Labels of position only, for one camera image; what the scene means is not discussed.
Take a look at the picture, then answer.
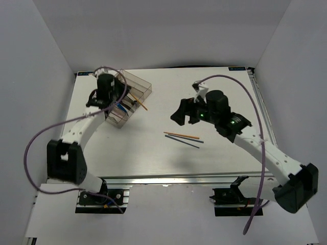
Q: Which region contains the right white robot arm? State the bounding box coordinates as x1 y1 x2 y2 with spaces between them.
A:
170 90 319 213

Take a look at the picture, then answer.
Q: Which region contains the left blue table sticker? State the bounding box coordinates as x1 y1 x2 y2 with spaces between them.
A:
77 71 94 76

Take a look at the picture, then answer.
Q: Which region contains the right blue table sticker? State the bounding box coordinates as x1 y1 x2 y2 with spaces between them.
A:
228 66 247 71

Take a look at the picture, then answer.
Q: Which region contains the blue table sticker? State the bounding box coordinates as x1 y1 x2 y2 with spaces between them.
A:
228 66 247 71
77 71 94 76

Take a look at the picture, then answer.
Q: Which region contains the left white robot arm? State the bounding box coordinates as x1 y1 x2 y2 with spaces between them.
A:
46 73 129 204

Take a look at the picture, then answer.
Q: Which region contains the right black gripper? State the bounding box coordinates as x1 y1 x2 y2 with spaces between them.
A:
170 95 218 127

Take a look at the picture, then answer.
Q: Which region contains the clear compartment organizer tray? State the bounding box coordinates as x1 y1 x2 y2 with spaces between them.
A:
106 69 152 129

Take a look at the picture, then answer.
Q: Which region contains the blue knife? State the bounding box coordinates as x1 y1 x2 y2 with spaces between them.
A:
116 104 127 113

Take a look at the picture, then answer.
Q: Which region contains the orange black chopstick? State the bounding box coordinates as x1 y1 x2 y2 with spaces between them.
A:
163 132 200 140

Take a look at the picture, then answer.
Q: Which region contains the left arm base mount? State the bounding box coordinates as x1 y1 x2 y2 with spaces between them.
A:
75 189 129 214

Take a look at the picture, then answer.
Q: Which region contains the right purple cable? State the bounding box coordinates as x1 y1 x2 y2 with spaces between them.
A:
195 75 271 235

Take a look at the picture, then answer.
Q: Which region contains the grey chopstick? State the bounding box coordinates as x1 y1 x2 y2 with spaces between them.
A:
165 135 200 149

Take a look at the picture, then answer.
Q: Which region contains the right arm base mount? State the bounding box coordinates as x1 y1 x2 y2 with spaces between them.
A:
209 176 255 217

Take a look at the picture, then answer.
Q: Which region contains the black spoon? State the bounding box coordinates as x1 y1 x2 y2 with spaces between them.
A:
123 97 136 105

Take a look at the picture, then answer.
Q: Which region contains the white front cover board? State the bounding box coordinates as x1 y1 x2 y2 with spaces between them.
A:
26 185 318 244

